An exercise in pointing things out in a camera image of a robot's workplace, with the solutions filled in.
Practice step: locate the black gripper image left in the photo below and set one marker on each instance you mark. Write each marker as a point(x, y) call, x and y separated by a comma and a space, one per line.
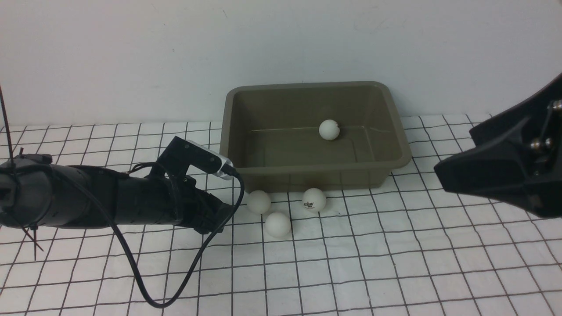
point(161, 201)

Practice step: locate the plain white ball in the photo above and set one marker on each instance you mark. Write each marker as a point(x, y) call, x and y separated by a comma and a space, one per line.
point(277, 225)
point(258, 202)

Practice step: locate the white ball with logo centre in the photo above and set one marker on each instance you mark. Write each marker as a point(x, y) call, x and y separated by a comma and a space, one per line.
point(314, 200)

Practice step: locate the white ball with logo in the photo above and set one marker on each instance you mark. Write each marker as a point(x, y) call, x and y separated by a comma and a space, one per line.
point(314, 200)
point(329, 130)

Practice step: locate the olive green plastic bin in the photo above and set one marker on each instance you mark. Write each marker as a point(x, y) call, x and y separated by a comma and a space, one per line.
point(270, 133)

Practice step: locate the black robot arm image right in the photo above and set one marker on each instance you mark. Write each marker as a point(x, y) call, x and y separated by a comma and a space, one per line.
point(517, 157)

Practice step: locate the white checkered tablecloth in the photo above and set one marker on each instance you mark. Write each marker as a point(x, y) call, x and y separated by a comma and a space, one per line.
point(406, 248)

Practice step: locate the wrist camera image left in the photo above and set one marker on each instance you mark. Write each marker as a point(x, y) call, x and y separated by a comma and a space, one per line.
point(180, 154)

